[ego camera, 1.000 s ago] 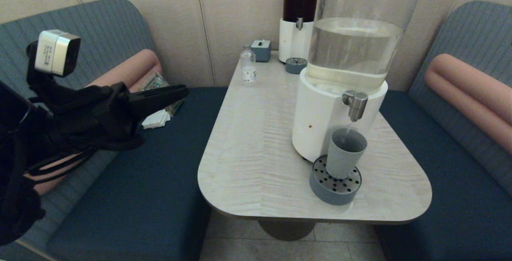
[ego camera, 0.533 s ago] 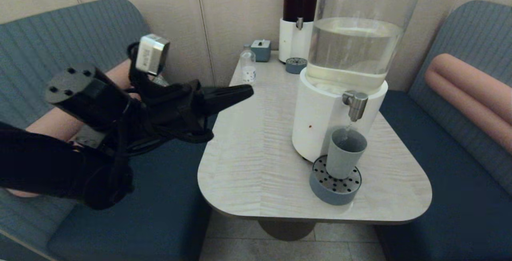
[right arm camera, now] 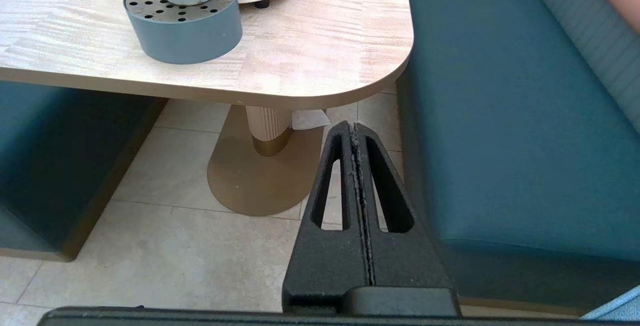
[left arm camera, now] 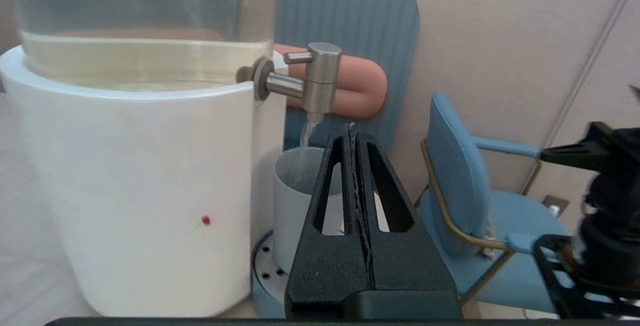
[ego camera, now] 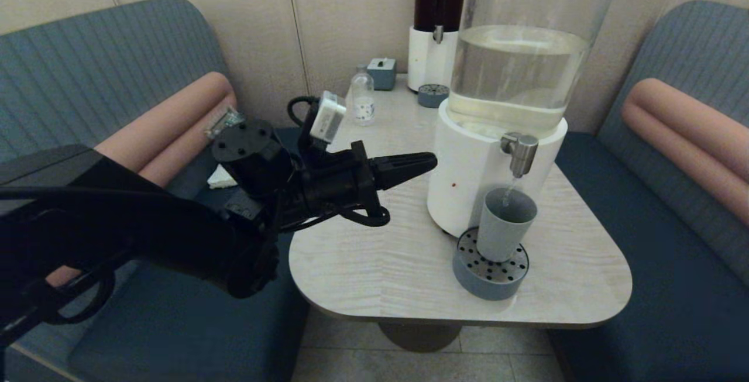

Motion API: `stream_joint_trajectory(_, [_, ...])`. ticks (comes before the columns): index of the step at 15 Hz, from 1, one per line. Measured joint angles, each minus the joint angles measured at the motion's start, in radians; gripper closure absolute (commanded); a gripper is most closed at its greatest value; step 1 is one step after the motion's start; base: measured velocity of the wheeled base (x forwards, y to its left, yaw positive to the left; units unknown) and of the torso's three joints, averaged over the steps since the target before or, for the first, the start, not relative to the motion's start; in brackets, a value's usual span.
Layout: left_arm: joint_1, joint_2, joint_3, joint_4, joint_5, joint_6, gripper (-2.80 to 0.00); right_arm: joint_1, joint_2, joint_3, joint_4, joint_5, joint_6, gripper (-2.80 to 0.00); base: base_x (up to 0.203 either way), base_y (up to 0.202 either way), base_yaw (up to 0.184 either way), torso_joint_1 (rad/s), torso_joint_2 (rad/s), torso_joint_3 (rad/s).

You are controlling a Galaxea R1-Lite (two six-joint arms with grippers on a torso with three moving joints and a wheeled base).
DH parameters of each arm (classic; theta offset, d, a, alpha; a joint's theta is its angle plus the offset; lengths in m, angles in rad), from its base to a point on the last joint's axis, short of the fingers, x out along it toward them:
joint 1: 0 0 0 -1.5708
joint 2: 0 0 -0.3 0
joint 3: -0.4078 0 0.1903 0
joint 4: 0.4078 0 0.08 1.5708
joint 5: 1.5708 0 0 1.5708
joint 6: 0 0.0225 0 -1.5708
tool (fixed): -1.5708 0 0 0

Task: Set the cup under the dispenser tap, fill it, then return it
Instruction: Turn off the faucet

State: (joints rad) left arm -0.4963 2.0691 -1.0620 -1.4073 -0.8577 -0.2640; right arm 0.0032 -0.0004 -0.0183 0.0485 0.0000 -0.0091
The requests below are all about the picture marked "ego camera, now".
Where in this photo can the clear snack packet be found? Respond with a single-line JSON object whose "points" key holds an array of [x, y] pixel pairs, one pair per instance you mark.
{"points": [[225, 121]]}

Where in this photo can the beige gold table pedestal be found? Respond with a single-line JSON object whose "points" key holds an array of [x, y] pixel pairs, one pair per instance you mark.
{"points": [[418, 335]]}

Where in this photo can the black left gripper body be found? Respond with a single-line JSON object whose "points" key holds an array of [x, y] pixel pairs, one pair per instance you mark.
{"points": [[336, 183]]}

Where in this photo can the grey plastic cup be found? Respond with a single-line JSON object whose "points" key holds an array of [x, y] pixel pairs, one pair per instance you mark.
{"points": [[503, 233]]}

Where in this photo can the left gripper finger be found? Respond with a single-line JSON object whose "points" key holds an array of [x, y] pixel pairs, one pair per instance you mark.
{"points": [[406, 161], [404, 176]]}

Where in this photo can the large blue perforated drip tray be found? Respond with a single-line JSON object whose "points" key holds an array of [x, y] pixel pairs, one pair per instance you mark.
{"points": [[485, 285]]}

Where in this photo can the pink bolster beside snack packet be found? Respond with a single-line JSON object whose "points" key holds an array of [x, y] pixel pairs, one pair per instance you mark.
{"points": [[169, 130]]}

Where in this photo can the small blue perforated drip tray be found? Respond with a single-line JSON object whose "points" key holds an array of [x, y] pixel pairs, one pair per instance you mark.
{"points": [[433, 99]]}

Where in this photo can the dark drink dispenser white base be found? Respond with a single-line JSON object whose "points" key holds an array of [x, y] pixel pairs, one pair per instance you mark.
{"points": [[424, 60]]}

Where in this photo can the small clear glass bottle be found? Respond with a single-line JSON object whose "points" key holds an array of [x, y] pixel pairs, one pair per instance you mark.
{"points": [[364, 107]]}

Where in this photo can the white folded napkins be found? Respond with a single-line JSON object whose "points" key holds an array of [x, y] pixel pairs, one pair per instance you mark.
{"points": [[221, 178]]}

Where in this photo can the clear water dispenser white base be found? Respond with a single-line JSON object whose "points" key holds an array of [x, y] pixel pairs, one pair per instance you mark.
{"points": [[468, 183]]}

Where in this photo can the pink bolster on empty sofa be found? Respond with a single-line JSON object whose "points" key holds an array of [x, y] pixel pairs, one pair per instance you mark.
{"points": [[690, 130]]}

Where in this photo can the blue sofa with snack packet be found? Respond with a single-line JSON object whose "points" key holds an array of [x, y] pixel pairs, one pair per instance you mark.
{"points": [[117, 66]]}

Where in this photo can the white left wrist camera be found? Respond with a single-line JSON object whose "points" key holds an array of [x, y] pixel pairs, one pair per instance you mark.
{"points": [[327, 116]]}

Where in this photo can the blue-grey tissue box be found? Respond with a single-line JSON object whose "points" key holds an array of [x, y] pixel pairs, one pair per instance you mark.
{"points": [[383, 76]]}

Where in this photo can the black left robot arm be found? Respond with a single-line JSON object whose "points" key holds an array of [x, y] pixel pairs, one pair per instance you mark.
{"points": [[146, 224]]}

